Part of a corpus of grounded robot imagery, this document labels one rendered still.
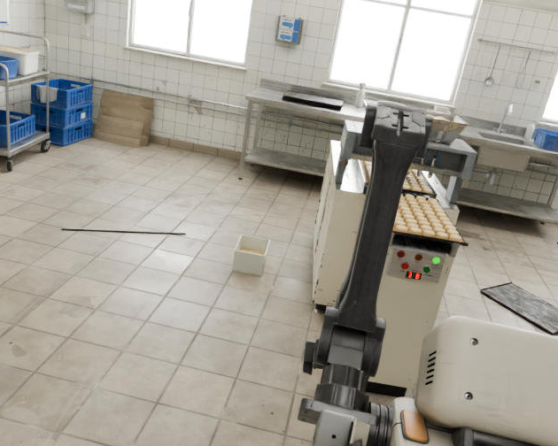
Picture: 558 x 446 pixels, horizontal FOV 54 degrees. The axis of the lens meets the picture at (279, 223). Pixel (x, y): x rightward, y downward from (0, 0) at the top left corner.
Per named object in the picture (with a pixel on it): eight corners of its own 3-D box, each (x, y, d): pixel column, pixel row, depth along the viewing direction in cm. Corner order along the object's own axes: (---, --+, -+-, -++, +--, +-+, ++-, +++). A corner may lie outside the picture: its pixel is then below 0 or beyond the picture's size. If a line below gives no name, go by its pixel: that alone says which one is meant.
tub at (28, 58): (-4, 65, 526) (-4, 43, 519) (42, 72, 528) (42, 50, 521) (-24, 68, 493) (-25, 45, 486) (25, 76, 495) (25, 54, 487)
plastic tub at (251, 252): (261, 276, 377) (265, 256, 372) (230, 271, 378) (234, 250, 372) (267, 258, 405) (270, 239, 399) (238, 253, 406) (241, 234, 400)
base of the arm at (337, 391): (299, 407, 80) (381, 426, 79) (310, 355, 84) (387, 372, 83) (297, 419, 87) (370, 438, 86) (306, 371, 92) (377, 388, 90)
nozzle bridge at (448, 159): (333, 173, 340) (344, 119, 327) (447, 192, 340) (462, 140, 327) (335, 188, 309) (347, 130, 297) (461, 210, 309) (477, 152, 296)
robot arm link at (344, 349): (325, 372, 85) (359, 380, 84) (336, 312, 90) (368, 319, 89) (320, 388, 93) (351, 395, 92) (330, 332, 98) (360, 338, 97)
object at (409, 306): (338, 319, 341) (370, 185, 308) (392, 328, 341) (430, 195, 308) (344, 392, 276) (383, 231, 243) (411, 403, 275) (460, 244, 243)
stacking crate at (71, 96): (58, 96, 625) (59, 78, 617) (92, 102, 622) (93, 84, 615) (30, 103, 569) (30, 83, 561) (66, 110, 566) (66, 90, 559)
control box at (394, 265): (385, 271, 250) (392, 243, 245) (437, 280, 250) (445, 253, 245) (386, 274, 247) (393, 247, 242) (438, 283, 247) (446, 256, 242)
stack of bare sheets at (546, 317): (479, 292, 409) (480, 288, 408) (511, 285, 431) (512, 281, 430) (552, 335, 364) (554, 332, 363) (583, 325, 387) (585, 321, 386)
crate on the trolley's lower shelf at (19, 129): (-3, 128, 542) (-4, 108, 534) (35, 134, 543) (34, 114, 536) (-35, 141, 490) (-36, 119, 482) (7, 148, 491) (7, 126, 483)
